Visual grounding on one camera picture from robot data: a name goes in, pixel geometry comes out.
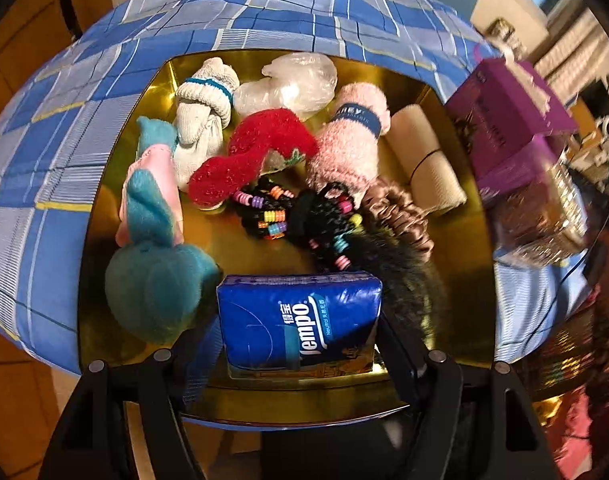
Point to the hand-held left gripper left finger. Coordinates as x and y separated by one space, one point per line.
204 355

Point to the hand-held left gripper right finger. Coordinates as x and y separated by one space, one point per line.
404 360

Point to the black hair tuft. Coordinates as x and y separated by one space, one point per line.
404 280

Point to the blue plush toy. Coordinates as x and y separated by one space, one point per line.
154 285

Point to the blue tissue packet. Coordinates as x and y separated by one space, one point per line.
294 320

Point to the gold square tin box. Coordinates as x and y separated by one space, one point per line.
264 257

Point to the brown satin scrunchie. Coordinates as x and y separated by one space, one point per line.
399 210

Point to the pink fuzzy sock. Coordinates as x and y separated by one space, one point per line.
339 155

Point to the red fuzzy sock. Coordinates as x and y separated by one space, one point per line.
264 135

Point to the white sock with blue stripe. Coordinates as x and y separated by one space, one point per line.
199 125

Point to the clear plastic bag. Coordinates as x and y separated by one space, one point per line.
289 85

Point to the ornate silver tissue box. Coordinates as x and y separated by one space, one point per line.
544 210

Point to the woven rattan chair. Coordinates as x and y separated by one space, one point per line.
564 365

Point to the purple cardboard box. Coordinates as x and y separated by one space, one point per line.
504 125

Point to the pink blanket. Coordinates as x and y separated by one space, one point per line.
594 435

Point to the striped beige curtain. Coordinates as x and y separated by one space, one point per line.
574 55

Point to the packets on desk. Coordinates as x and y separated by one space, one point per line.
504 35

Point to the blue plaid bed sheet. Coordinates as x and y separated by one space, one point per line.
234 5

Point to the wooden wardrobe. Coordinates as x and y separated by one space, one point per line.
29 20

